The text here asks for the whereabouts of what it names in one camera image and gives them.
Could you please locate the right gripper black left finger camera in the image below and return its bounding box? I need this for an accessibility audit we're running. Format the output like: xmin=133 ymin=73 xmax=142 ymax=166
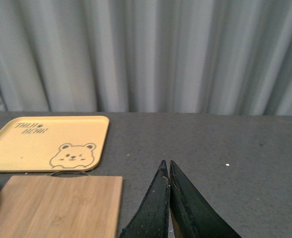
xmin=119 ymin=160 xmax=170 ymax=238

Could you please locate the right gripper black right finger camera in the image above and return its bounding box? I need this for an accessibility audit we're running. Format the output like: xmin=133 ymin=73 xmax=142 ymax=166
xmin=170 ymin=161 xmax=240 ymax=238

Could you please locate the wooden cutting board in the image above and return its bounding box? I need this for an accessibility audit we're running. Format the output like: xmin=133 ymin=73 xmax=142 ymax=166
xmin=0 ymin=176 xmax=123 ymax=238

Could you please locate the yellow bear tray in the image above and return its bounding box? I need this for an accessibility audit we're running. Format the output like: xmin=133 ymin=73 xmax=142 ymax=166
xmin=0 ymin=116 xmax=110 ymax=173

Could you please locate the grey curtain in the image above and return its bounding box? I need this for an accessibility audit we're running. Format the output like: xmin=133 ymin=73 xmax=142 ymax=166
xmin=0 ymin=0 xmax=292 ymax=116

